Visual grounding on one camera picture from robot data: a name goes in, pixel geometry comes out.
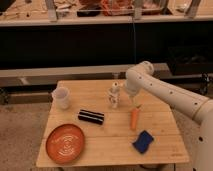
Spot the white plastic bottle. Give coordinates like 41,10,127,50
108,82,120,108

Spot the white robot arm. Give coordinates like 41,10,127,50
124,61,213,171

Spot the orange carrot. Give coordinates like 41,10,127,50
130,105,141,130

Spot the wooden table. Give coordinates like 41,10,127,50
45,80,189,167

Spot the black striped block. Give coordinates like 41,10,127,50
78,109,104,125

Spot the blue sponge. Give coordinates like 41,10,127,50
132,130,154,153

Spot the white plastic cup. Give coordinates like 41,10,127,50
51,87,70,110

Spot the orange round plate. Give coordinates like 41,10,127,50
45,124,85,164

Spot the long background shelf bench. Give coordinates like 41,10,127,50
0,62,170,88

